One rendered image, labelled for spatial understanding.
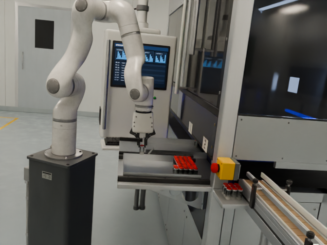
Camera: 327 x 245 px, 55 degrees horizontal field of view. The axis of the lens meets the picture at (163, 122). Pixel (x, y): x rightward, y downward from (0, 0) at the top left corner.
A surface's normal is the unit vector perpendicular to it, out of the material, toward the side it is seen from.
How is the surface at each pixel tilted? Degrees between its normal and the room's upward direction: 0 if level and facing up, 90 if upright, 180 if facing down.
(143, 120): 91
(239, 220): 90
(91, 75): 90
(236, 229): 90
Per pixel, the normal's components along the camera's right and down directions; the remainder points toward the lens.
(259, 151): 0.12, 0.22
